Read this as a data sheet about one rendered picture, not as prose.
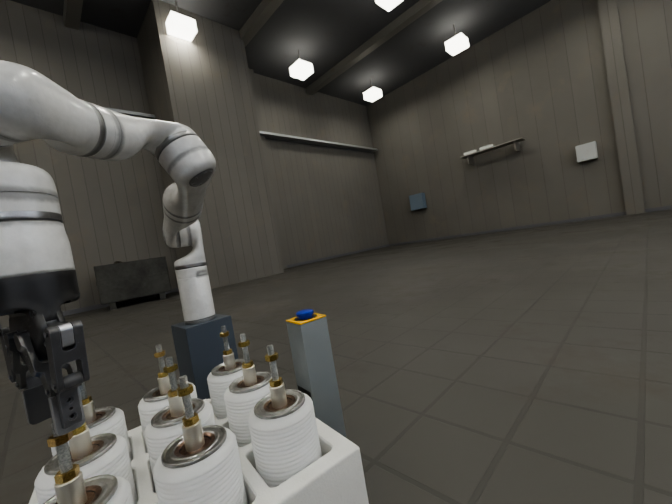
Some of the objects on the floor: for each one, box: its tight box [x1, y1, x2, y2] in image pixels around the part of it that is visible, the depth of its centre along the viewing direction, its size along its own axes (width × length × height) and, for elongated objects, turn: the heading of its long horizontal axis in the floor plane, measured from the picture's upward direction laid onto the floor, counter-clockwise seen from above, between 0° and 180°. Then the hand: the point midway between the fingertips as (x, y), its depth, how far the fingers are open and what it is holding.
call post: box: [286, 317, 347, 438], centre depth 72 cm, size 7×7×31 cm
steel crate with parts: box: [94, 256, 171, 310], centre depth 546 cm, size 115×100×78 cm
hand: (53, 412), depth 31 cm, fingers open, 6 cm apart
